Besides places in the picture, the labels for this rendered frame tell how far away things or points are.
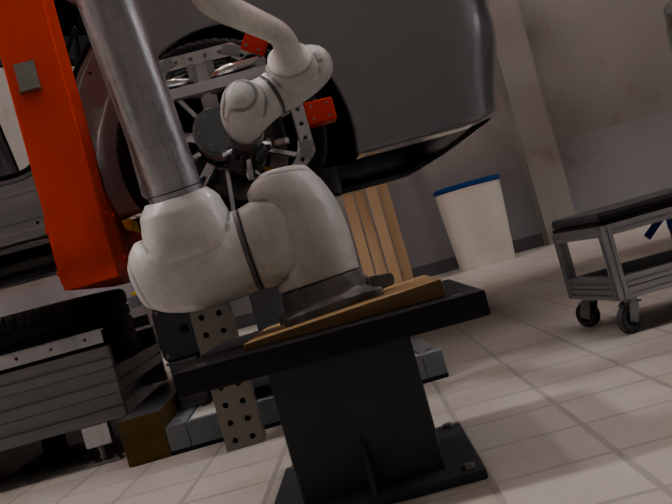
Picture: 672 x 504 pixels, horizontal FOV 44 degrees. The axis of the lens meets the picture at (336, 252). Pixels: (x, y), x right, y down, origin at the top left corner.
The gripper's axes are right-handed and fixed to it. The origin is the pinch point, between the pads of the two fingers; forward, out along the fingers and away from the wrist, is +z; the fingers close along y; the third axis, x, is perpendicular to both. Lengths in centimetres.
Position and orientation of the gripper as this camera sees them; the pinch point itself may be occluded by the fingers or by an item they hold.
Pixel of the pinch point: (249, 170)
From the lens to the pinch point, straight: 222.8
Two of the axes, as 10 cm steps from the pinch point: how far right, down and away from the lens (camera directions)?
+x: 2.9, 9.1, -2.8
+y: -9.5, 2.6, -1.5
